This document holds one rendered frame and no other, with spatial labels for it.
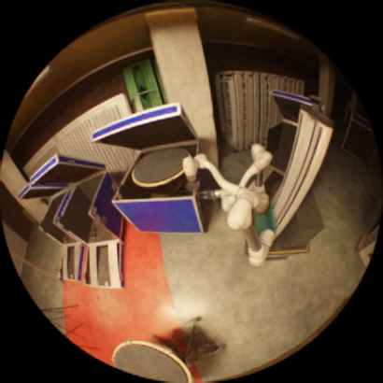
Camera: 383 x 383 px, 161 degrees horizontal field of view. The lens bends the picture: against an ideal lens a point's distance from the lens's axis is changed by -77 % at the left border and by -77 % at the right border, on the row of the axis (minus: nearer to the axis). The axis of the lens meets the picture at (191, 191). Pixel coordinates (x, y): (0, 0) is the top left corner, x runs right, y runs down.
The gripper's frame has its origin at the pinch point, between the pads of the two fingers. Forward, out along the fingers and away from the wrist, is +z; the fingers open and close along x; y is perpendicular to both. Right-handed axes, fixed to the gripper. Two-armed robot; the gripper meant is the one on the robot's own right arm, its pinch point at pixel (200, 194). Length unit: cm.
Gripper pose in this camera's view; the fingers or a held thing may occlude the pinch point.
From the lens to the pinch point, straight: 155.1
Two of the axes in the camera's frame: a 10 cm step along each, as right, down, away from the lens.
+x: -1.8, -6.7, -7.2
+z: -9.8, 0.7, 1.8
